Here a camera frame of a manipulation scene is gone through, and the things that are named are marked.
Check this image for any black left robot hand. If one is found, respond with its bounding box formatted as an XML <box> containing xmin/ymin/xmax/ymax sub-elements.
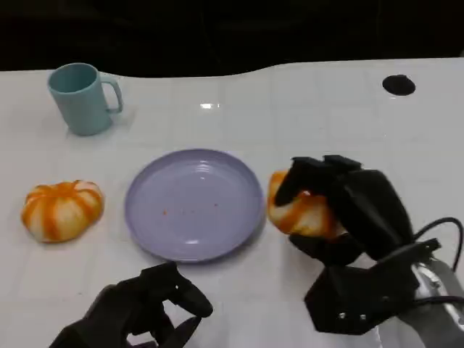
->
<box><xmin>49</xmin><ymin>261</ymin><xmax>214</xmax><ymax>348</ymax></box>

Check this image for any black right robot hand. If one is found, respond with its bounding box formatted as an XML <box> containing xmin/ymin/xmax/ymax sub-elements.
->
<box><xmin>274</xmin><ymin>154</ymin><xmax>416</xmax><ymax>268</ymax></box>

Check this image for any orange white toy bread roll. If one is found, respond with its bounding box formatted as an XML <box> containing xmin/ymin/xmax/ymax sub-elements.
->
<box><xmin>267</xmin><ymin>170</ymin><xmax>344</xmax><ymax>236</ymax></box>
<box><xmin>20</xmin><ymin>179</ymin><xmax>105</xmax><ymax>244</ymax></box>

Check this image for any lilac plate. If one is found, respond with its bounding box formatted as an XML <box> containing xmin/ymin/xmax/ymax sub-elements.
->
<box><xmin>125</xmin><ymin>148</ymin><xmax>265</xmax><ymax>264</ymax></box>

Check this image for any black round table grommet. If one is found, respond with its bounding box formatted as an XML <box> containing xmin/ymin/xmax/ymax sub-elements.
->
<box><xmin>382</xmin><ymin>74</ymin><xmax>417</xmax><ymax>97</ymax></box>

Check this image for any pale green mug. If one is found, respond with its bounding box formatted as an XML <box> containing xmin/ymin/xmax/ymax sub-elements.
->
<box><xmin>46</xmin><ymin>62</ymin><xmax>124</xmax><ymax>137</ymax></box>

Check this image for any black cable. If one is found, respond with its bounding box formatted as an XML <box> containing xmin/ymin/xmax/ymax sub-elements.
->
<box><xmin>412</xmin><ymin>216</ymin><xmax>464</xmax><ymax>271</ymax></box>
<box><xmin>413</xmin><ymin>294</ymin><xmax>461</xmax><ymax>306</ymax></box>

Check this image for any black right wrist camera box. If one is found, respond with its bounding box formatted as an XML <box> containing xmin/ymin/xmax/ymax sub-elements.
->
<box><xmin>303</xmin><ymin>238</ymin><xmax>442</xmax><ymax>333</ymax></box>

